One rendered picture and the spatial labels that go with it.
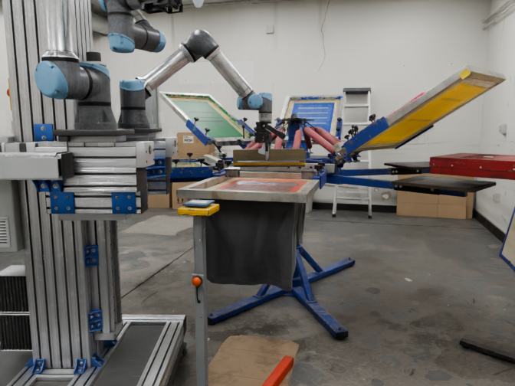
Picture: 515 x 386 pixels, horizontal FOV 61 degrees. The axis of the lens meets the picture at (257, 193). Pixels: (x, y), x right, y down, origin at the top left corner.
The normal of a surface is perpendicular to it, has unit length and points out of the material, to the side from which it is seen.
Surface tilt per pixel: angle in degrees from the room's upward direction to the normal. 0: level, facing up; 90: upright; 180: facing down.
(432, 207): 75
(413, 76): 90
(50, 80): 98
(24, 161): 90
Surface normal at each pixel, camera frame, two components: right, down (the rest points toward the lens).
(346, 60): -0.24, 0.15
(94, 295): 0.00, 0.15
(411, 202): -0.23, -0.06
